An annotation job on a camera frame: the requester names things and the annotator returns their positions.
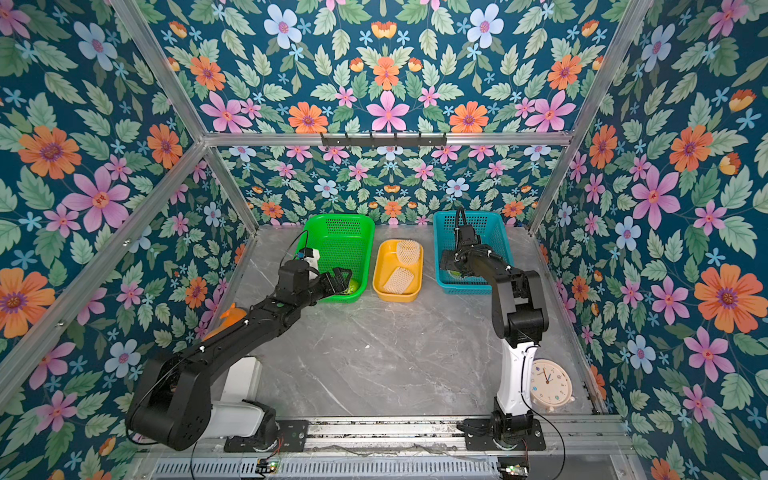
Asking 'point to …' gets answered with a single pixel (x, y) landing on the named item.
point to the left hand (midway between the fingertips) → (345, 273)
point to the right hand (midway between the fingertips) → (466, 259)
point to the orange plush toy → (226, 320)
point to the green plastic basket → (341, 241)
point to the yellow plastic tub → (385, 261)
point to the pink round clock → (550, 384)
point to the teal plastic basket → (492, 233)
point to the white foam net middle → (400, 281)
